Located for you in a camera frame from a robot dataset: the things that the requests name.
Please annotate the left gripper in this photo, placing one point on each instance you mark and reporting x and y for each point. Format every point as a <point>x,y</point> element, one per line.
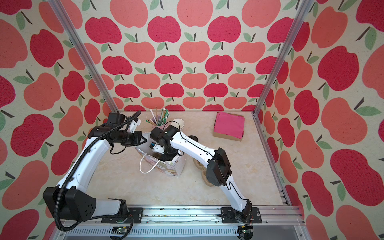
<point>138,134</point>

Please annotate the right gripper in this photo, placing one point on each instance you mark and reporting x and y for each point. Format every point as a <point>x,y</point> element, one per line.
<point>161,157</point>

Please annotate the white patterned gift bag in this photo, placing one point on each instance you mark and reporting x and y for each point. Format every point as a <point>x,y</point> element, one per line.
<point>151,160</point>

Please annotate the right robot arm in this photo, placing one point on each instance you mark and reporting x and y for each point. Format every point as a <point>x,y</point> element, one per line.
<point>171,141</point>

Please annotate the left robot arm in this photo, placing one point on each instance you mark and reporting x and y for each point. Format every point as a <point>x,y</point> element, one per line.
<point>68,201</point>

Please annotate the pink straw holder cup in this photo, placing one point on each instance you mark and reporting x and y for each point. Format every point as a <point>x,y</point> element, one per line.
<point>161,126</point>

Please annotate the stack of white paper cups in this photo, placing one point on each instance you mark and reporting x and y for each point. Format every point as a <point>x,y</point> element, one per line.
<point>178,123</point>

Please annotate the stack of black lids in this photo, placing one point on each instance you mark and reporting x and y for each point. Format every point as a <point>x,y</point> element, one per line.
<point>194,138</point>

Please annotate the pink napkin stack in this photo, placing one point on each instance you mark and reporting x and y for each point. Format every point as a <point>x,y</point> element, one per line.
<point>229,124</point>

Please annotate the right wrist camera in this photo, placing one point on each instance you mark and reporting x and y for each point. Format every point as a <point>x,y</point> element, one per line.
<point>157,148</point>

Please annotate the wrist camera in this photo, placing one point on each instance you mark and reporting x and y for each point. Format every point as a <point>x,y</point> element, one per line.
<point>157,148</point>
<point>133,125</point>

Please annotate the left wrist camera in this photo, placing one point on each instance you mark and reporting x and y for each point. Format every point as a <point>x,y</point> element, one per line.
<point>133,125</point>

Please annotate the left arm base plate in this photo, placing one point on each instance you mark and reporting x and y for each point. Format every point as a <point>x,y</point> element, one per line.
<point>125,217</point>

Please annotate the left frame post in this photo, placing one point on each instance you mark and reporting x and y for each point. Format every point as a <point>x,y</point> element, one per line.
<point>71,31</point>

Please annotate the frame post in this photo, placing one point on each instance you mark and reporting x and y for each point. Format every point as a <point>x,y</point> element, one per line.
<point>286,47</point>
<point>71,31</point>

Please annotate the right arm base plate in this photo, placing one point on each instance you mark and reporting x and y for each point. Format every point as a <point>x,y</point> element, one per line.
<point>231,216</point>

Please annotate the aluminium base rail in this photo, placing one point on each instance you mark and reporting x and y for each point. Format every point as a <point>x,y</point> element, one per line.
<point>194,223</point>

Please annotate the right frame post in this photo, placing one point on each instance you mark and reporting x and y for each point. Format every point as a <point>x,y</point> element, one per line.
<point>286,47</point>

